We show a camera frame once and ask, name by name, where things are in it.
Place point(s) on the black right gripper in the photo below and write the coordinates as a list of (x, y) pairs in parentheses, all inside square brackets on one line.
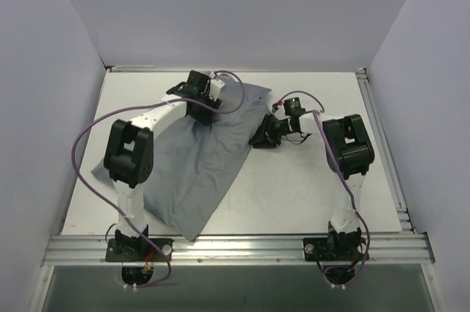
[(270, 130)]

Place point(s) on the aluminium front rail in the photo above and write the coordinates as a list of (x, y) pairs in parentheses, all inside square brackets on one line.
[(237, 251)]

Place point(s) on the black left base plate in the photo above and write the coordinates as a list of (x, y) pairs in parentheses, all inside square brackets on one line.
[(117, 252)]

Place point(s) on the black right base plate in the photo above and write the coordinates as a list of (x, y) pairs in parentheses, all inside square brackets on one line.
[(316, 249)]

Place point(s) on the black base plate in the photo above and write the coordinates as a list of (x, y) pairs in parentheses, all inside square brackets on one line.
[(316, 249), (117, 252)]

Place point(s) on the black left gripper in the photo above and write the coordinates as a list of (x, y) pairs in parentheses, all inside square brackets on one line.
[(202, 111)]

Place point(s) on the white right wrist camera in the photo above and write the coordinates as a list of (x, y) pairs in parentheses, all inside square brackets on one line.
[(284, 122)]

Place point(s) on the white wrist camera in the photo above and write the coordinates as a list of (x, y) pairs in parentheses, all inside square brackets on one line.
[(216, 86), (284, 122)]

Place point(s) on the grey pillowcase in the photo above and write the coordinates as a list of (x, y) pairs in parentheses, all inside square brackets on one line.
[(195, 165)]

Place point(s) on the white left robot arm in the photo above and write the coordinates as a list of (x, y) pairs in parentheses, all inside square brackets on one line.
[(129, 151)]

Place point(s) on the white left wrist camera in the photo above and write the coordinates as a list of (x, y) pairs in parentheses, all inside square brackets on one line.
[(216, 86)]

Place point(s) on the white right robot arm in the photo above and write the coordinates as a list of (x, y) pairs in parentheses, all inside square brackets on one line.
[(349, 154)]

